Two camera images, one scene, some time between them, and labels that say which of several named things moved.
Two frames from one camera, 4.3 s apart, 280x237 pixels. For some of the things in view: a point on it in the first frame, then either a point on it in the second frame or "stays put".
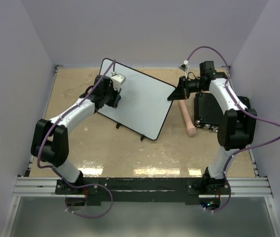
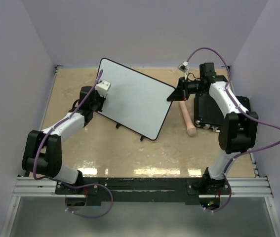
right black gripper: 181,92 stays put
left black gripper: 116,93 to 102,98
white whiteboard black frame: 144,101 stays put
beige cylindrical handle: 191,130 stays put
